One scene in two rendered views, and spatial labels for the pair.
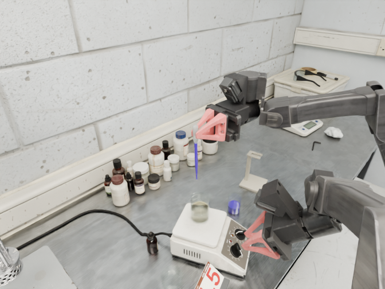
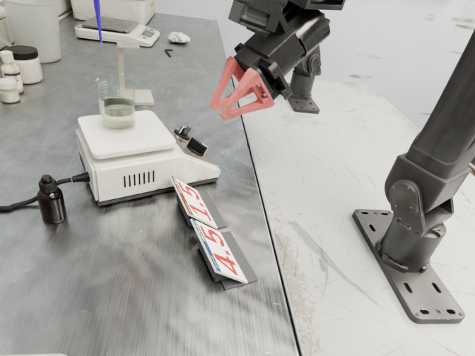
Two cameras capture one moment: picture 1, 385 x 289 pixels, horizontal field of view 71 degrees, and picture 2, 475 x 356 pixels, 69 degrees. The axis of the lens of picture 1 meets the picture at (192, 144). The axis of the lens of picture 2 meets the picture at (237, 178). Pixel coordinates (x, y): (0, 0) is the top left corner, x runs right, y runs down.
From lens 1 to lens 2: 40 cm
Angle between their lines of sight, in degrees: 45
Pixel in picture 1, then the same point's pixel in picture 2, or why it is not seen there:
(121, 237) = not seen: outside the picture
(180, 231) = (107, 147)
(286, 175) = (165, 82)
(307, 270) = (266, 147)
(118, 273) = (15, 280)
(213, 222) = (145, 123)
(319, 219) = (313, 21)
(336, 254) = (273, 127)
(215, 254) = (178, 157)
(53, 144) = not seen: outside the picture
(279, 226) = (275, 47)
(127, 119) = not seen: outside the picture
